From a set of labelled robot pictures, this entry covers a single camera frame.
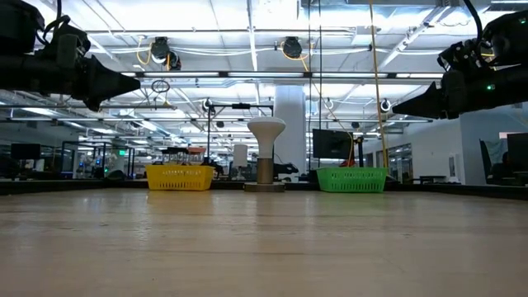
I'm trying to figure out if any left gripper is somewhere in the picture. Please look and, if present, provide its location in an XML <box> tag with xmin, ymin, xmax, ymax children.
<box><xmin>22</xmin><ymin>32</ymin><xmax>142</xmax><ymax>113</ymax></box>

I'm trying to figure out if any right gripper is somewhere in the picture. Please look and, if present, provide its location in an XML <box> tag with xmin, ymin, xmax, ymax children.
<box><xmin>391</xmin><ymin>64</ymin><xmax>528</xmax><ymax>121</ymax></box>

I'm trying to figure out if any pink hourglass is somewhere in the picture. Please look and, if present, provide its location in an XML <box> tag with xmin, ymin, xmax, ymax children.
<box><xmin>187</xmin><ymin>146</ymin><xmax>207</xmax><ymax>166</ymax></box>

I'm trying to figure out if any distant robot work cell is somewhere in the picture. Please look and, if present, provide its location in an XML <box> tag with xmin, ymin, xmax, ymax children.
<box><xmin>61</xmin><ymin>139</ymin><xmax>135</xmax><ymax>179</ymax></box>

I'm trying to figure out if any black monitor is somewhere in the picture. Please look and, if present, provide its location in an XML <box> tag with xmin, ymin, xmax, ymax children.
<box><xmin>312</xmin><ymin>128</ymin><xmax>353</xmax><ymax>160</ymax></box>
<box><xmin>10</xmin><ymin>142</ymin><xmax>41</xmax><ymax>160</ymax></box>
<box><xmin>506</xmin><ymin>131</ymin><xmax>528</xmax><ymax>174</ymax></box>

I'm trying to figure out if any green plastic basket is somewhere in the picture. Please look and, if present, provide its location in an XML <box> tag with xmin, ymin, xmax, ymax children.
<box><xmin>316</xmin><ymin>166</ymin><xmax>389</xmax><ymax>194</ymax></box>

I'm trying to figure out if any person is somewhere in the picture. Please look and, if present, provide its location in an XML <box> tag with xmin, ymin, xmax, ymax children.
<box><xmin>486</xmin><ymin>151</ymin><xmax>513</xmax><ymax>186</ymax></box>

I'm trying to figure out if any yellow plastic basket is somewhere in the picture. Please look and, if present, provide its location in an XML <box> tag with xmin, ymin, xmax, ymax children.
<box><xmin>144</xmin><ymin>163</ymin><xmax>215</xmax><ymax>191</ymax></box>

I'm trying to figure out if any white building column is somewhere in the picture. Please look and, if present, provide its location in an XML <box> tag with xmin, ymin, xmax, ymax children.
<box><xmin>273</xmin><ymin>84</ymin><xmax>308</xmax><ymax>175</ymax></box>

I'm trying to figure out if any white mushroom table lamp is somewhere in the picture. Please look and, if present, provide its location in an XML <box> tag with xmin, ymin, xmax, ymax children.
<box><xmin>243</xmin><ymin>115</ymin><xmax>287</xmax><ymax>193</ymax></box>

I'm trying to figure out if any yellow hanging cable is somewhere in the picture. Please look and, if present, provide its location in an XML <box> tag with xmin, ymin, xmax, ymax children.
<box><xmin>368</xmin><ymin>0</ymin><xmax>391</xmax><ymax>168</ymax></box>

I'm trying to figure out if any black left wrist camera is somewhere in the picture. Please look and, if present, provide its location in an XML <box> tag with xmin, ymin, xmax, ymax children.
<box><xmin>40</xmin><ymin>15</ymin><xmax>92</xmax><ymax>59</ymax></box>

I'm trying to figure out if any black ceiling cable reel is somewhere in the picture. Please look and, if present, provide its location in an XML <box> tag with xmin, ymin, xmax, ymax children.
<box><xmin>281</xmin><ymin>35</ymin><xmax>304</xmax><ymax>59</ymax></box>
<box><xmin>149</xmin><ymin>35</ymin><xmax>182</xmax><ymax>71</ymax></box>

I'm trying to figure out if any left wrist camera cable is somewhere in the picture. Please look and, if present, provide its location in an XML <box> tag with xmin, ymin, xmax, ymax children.
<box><xmin>35</xmin><ymin>0</ymin><xmax>72</xmax><ymax>46</ymax></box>

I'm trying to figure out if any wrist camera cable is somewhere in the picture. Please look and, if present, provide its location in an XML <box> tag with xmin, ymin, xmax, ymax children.
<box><xmin>462</xmin><ymin>0</ymin><xmax>484</xmax><ymax>45</ymax></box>
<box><xmin>35</xmin><ymin>0</ymin><xmax>72</xmax><ymax>46</ymax></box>

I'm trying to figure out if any black aluminium table frame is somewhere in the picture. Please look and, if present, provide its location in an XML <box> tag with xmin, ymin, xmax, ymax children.
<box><xmin>0</xmin><ymin>177</ymin><xmax>528</xmax><ymax>200</ymax></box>

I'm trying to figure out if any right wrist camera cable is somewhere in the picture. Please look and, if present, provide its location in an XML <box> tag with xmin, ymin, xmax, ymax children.
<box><xmin>462</xmin><ymin>0</ymin><xmax>484</xmax><ymax>45</ymax></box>

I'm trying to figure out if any distant black gantry frame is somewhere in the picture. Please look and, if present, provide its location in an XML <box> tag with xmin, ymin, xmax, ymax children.
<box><xmin>205</xmin><ymin>101</ymin><xmax>276</xmax><ymax>166</ymax></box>

